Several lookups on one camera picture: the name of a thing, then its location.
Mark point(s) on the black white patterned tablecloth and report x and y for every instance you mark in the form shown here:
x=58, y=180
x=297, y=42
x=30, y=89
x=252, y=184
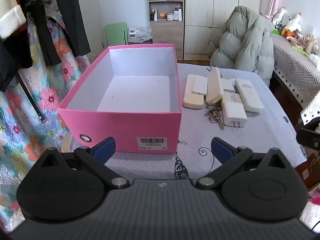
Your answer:
x=292, y=67

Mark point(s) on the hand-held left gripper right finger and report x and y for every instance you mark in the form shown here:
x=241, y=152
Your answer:
x=221, y=148

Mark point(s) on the white boxes in plastic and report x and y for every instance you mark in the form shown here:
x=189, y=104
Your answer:
x=136, y=33

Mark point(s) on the black jacket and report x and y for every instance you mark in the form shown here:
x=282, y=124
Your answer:
x=12, y=62

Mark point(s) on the white lotion bottle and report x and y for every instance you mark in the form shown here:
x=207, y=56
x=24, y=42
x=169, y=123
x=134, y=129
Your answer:
x=179, y=14

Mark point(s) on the bunch of keys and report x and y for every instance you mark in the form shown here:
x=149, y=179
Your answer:
x=213, y=115

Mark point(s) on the wooden bookshelf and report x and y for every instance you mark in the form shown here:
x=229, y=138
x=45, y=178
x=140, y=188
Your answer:
x=167, y=33

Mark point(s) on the grey-green puffer jacket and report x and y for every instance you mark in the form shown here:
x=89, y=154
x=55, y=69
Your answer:
x=242, y=45

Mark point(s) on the light green plastic strip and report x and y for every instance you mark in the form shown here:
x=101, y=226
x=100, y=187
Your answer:
x=300, y=50

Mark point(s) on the pink cardboard box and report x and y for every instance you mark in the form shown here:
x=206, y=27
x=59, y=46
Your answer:
x=120, y=127

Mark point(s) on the beige power bank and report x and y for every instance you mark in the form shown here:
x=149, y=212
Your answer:
x=214, y=90

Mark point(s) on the beige pen holder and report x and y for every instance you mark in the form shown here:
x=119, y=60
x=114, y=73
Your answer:
x=310, y=47

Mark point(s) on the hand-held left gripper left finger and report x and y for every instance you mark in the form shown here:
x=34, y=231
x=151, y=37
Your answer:
x=105, y=148

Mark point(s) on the small white box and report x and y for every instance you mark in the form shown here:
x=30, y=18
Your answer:
x=228, y=85

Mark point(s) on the floral quilt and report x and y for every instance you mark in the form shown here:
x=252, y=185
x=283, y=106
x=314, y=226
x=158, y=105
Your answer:
x=47, y=97

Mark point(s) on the cream coat white cuff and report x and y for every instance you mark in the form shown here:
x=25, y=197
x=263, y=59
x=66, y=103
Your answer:
x=10, y=20

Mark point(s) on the black hanging coat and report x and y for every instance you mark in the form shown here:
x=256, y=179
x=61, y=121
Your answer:
x=62, y=17

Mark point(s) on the white jar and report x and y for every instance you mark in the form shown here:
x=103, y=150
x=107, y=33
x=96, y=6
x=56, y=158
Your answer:
x=170, y=16

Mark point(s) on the brown paper bag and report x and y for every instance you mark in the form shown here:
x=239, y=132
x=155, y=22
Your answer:
x=311, y=165

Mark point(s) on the beige remote control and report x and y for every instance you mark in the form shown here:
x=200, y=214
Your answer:
x=191, y=101

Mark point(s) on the light wooden wardrobe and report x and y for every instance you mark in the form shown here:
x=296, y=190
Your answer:
x=200, y=10

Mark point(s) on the white quilted table cover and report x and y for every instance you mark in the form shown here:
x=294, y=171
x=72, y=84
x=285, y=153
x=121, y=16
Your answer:
x=262, y=135

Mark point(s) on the black belt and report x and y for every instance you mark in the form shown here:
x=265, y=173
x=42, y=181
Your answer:
x=30, y=97

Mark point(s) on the small white remote control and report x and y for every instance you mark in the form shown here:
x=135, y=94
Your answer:
x=200, y=85

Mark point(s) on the white goose plush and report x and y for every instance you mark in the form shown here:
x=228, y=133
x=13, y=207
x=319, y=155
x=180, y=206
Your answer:
x=281, y=17
x=293, y=23

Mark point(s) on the white pronged charger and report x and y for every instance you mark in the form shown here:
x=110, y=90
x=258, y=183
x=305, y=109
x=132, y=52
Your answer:
x=233, y=113

